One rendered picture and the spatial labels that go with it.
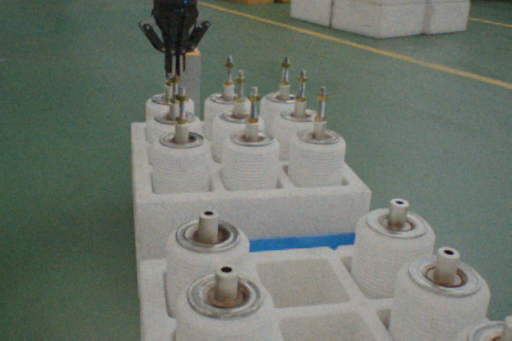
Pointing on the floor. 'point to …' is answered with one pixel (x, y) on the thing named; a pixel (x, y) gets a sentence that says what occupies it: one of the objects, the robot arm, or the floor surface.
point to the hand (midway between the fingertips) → (175, 64)
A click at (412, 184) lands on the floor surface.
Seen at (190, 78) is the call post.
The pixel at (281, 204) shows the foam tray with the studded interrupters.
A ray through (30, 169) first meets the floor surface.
